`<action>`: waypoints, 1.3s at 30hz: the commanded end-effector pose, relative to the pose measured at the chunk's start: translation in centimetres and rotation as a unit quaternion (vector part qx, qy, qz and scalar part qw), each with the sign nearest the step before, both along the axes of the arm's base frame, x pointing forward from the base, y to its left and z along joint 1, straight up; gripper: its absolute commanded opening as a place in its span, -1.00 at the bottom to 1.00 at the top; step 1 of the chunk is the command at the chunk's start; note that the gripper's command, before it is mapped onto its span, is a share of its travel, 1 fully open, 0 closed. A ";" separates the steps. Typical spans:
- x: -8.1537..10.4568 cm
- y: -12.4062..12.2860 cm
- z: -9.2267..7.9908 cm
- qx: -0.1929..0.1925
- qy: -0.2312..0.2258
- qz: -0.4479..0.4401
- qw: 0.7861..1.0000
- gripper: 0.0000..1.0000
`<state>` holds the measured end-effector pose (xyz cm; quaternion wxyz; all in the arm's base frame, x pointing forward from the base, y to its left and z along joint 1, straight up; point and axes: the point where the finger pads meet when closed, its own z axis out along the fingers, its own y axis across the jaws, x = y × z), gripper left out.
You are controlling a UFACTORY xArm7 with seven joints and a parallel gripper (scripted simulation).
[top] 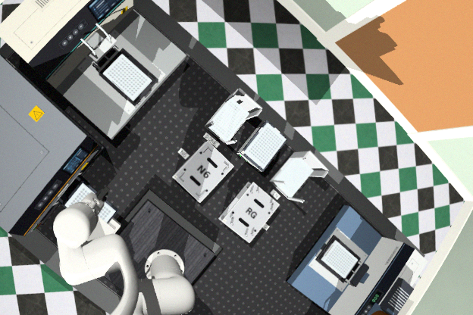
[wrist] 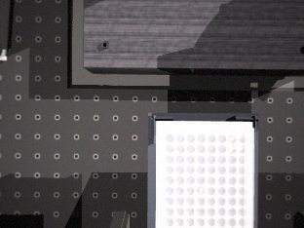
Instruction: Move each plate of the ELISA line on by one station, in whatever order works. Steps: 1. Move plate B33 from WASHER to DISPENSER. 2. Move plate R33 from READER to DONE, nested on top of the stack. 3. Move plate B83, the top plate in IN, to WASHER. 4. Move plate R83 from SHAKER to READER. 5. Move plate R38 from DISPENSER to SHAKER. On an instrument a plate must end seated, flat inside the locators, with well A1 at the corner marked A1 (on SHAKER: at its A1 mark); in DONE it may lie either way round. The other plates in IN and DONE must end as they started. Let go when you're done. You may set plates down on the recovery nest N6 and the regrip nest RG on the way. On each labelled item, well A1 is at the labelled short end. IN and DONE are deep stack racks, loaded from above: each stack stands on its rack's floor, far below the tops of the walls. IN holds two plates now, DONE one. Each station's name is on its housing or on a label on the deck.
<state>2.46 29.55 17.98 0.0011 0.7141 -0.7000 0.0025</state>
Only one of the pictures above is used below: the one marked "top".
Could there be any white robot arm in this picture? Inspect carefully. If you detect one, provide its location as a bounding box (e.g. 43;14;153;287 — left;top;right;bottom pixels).
53;200;195;315

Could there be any small white label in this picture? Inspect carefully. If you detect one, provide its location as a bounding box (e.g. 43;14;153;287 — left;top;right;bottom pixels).
178;148;189;159

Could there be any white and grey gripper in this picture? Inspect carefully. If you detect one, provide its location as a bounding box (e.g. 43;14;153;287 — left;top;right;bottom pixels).
81;186;109;216

